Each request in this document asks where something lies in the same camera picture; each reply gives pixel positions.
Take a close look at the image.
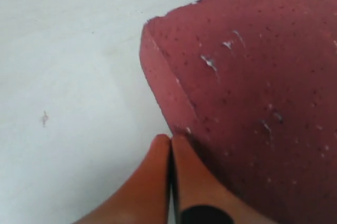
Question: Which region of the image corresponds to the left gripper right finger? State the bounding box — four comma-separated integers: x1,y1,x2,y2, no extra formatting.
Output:
172,135,275,223

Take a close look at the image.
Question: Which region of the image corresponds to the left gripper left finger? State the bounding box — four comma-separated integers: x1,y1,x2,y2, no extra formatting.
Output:
76,134,171,224

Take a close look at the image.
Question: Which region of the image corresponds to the red brick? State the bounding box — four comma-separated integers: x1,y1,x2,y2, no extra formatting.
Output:
140,0,336,223

